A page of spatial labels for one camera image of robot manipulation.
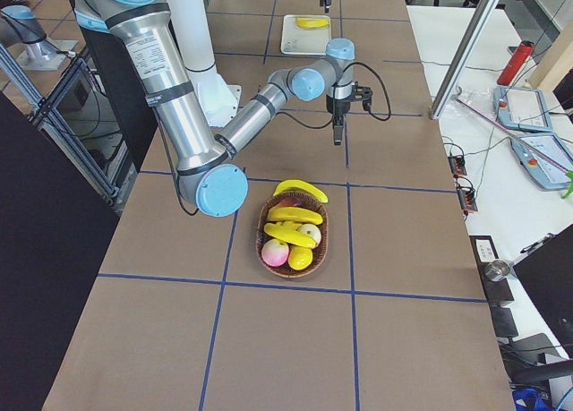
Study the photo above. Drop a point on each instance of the yellow banana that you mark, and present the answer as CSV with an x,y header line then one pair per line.
x,y
302,186

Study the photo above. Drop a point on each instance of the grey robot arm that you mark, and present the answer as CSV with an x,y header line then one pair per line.
x,y
170,48

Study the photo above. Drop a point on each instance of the brown wicker basket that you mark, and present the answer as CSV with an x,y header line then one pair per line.
x,y
319,252

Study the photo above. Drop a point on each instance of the yellow banana basket centre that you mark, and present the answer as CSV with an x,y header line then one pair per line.
x,y
295,214

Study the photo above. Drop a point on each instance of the yellow banana basket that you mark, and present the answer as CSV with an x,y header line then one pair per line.
x,y
295,214
290,236

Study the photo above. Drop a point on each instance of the yellow banana basket right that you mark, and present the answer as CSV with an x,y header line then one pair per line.
x,y
290,236

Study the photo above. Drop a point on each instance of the white bear print tray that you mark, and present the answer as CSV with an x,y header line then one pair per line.
x,y
298,42

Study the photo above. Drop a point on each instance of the dark red mango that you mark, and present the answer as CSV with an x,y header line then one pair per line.
x,y
290,202

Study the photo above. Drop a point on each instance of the pale yellow apple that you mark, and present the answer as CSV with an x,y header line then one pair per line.
x,y
312,231

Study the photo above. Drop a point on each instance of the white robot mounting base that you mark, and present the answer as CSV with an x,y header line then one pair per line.
x,y
219,100

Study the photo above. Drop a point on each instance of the yellow lemon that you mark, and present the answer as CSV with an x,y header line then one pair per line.
x,y
299,258

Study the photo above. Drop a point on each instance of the pink peach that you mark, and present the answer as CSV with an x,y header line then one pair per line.
x,y
275,253

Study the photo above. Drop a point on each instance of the far teach pendant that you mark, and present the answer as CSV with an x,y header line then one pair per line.
x,y
522,109

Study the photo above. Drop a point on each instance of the teach pendant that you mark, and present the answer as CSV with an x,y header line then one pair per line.
x,y
547,160
522,109

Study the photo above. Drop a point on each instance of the red bottle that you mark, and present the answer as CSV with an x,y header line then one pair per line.
x,y
519,56

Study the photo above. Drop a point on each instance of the near teach pendant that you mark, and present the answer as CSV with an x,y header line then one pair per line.
x,y
547,160

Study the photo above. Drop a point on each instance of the metal cup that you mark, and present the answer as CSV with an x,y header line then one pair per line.
x,y
498,269

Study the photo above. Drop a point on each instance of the metal rod with green tip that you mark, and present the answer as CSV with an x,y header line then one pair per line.
x,y
494,121

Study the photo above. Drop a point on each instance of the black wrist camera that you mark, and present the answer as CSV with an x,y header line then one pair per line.
x,y
363,94

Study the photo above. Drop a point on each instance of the aluminium frame post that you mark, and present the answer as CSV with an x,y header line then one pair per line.
x,y
474,30

